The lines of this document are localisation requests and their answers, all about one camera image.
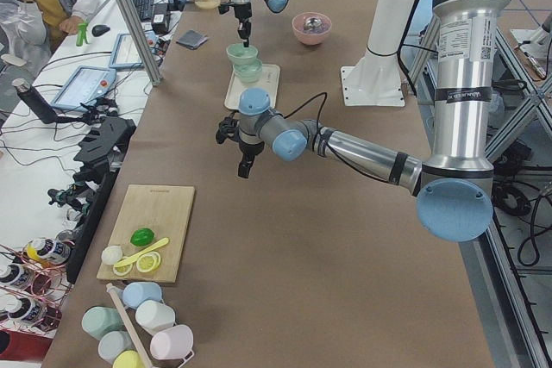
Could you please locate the teach pendant tablet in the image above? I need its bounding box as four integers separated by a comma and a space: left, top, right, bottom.
50, 65, 116, 112
109, 33, 143, 71

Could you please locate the black computer mouse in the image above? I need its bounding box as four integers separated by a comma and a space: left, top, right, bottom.
91, 24, 110, 37

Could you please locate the wooden cup rack rod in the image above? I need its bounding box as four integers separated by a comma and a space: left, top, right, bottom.
106, 283, 154, 368

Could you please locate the blue plastic cup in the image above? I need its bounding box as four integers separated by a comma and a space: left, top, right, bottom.
122, 282, 163, 309

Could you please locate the grey plastic cup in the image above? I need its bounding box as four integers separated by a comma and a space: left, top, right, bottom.
97, 331, 135, 364

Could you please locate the white garlic bulb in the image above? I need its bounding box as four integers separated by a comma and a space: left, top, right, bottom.
101, 245, 123, 265

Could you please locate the pink plastic cup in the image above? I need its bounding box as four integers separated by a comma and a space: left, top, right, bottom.
150, 324, 194, 361

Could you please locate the pink bowl of ice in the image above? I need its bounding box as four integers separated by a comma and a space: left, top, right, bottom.
292, 12, 332, 46

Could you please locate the aluminium frame post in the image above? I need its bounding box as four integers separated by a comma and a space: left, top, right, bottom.
116, 0, 162, 87

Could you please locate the metal scoop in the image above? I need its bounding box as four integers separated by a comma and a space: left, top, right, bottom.
303, 16, 323, 34

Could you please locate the person in yellow shirt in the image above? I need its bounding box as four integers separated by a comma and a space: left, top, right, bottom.
1, 0, 99, 76

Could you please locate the cream rabbit tray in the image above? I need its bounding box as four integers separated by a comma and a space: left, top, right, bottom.
224, 64, 280, 110

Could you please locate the bamboo cutting board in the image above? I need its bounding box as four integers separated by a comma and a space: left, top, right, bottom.
97, 184, 195, 284

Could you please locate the lemon slice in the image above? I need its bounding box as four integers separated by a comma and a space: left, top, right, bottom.
112, 264, 134, 277
135, 251, 161, 273

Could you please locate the green plastic cup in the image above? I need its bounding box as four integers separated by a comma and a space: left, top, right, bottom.
81, 306, 124, 340

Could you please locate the green lime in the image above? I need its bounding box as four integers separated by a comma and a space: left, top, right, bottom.
130, 228, 155, 246

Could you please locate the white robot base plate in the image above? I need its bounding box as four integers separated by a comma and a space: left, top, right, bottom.
342, 0, 415, 107

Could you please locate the yellow plastic knife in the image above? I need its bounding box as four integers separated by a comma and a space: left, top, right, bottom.
113, 237, 170, 267

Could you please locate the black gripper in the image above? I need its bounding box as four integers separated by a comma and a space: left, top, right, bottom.
218, 1, 252, 47
216, 111, 264, 178

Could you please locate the grey folded cloth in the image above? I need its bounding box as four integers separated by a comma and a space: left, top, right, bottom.
176, 29, 209, 50

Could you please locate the white plastic cup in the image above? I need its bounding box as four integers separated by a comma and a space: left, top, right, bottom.
135, 300, 176, 335

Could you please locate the green bowl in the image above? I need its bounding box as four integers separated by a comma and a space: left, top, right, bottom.
234, 66, 262, 84
233, 59, 262, 78
226, 43, 260, 66

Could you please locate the yellow plastic cup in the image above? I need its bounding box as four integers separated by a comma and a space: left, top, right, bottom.
112, 350, 145, 368

